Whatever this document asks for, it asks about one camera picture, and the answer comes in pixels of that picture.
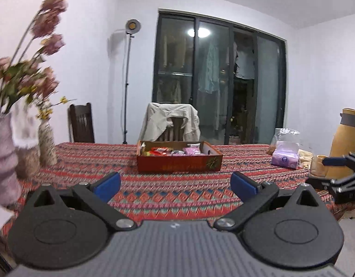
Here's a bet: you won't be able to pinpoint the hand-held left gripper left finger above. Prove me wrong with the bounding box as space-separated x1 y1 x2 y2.
23 172 137 232

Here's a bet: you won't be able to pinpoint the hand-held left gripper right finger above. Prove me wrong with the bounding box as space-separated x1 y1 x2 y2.
213 172 331 232

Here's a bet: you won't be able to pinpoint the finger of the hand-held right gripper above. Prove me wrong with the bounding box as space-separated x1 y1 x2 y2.
322 152 355 171
305 170 355 193

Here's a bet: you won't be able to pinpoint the pile of snack packets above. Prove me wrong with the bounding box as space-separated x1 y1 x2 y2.
141 143 202 157

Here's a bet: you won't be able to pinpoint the orange cardboard box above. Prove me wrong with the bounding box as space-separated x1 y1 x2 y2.
136 140 223 174

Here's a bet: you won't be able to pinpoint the glass cup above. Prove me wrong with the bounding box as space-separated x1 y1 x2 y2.
309 155 330 178

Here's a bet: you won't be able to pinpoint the yellow thermos jug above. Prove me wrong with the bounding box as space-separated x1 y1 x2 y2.
329 108 355 179

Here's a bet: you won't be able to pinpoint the beige food bag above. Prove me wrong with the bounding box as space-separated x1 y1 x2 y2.
299 148 314 169

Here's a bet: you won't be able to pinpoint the purple tissue pack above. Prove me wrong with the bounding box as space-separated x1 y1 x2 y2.
271 141 300 170

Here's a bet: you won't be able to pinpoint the clear plastic bag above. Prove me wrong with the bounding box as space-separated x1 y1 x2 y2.
267 127 301 155

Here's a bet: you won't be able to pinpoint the red patterned tablecloth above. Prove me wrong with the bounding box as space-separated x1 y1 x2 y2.
0 142 355 237

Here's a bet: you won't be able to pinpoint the dark wooden chair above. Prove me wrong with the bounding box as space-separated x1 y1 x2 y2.
68 102 95 144

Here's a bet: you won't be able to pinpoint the slim floral patterned vase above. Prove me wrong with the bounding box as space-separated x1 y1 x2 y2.
38 120 57 167

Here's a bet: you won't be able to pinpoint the beige jacket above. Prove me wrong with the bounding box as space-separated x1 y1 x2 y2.
138 102 201 142

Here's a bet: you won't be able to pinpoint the jacket-draped wooden chair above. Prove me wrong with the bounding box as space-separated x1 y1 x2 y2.
161 117 185 142

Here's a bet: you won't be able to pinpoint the yellow flower sprigs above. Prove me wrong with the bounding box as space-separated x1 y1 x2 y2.
36 96 77 120

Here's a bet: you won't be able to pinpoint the mottled pink ceramic vase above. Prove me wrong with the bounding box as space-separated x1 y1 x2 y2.
0 112 22 208

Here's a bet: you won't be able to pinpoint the white hanging garment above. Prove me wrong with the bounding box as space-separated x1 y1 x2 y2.
235 49 256 80

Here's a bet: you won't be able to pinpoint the pale blue hanging garment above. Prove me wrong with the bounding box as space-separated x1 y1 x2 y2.
197 43 220 94

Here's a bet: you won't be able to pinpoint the black-framed sliding glass door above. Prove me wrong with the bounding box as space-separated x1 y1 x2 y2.
152 9 288 145

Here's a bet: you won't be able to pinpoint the floor lamp on black stand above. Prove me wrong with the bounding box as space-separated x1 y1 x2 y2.
122 19 142 145

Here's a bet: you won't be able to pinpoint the pink dried flowers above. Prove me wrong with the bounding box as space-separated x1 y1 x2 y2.
0 0 70 115

